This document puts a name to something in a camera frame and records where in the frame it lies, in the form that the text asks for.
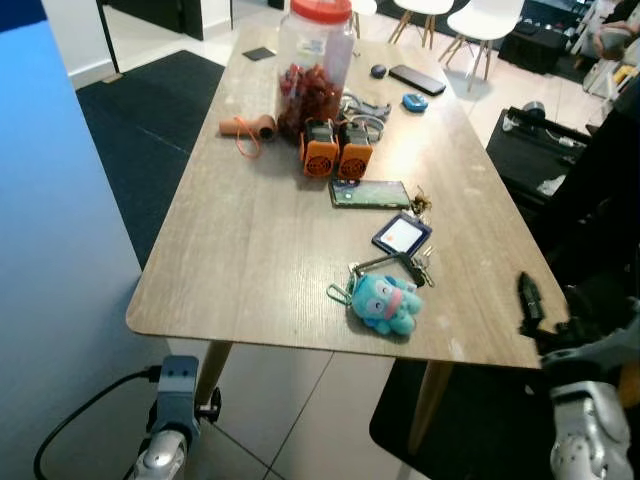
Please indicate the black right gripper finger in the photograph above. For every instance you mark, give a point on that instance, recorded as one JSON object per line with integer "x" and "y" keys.
{"x": 531, "y": 305}

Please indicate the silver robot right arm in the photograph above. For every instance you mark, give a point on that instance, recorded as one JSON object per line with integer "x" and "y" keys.
{"x": 590, "y": 430}

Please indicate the black floor mat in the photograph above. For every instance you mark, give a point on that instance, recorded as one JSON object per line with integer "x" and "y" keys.
{"x": 150, "y": 130}
{"x": 490, "y": 430}

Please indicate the person in black clothes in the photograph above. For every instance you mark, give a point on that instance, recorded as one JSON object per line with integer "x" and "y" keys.
{"x": 610, "y": 200}

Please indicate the black open case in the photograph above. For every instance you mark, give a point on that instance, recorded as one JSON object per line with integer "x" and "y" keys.
{"x": 525, "y": 160}

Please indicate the dark blue badge holder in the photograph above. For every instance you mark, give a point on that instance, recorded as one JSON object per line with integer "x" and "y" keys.
{"x": 402, "y": 235}

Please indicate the brown key bunch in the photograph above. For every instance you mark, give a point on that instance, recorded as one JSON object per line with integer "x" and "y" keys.
{"x": 421, "y": 200}

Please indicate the smartphone with lit screen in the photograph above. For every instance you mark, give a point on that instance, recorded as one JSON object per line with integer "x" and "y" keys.
{"x": 370, "y": 194}

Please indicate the orange and black device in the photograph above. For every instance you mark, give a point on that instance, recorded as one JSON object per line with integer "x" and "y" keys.
{"x": 320, "y": 155}
{"x": 355, "y": 158}

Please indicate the small blue case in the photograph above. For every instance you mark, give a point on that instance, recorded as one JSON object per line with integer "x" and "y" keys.
{"x": 415, "y": 102}

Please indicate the black flat phone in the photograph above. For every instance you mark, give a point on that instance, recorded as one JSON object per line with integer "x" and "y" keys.
{"x": 417, "y": 80}

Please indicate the black storage box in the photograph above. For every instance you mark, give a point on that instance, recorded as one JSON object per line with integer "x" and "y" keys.
{"x": 535, "y": 50}

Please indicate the small black round object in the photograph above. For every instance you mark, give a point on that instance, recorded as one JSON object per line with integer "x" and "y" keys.
{"x": 378, "y": 71}

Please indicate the white chair with wooden legs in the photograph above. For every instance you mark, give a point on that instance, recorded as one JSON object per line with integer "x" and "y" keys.
{"x": 420, "y": 5}
{"x": 362, "y": 6}
{"x": 485, "y": 22}

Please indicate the clear jar with red lid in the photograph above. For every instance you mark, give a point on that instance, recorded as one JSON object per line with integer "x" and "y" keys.
{"x": 315, "y": 60}

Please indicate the black card wallet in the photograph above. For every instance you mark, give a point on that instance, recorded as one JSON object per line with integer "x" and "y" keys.
{"x": 259, "y": 54}

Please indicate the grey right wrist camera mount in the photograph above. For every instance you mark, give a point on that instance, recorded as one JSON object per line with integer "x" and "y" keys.
{"x": 600, "y": 355}

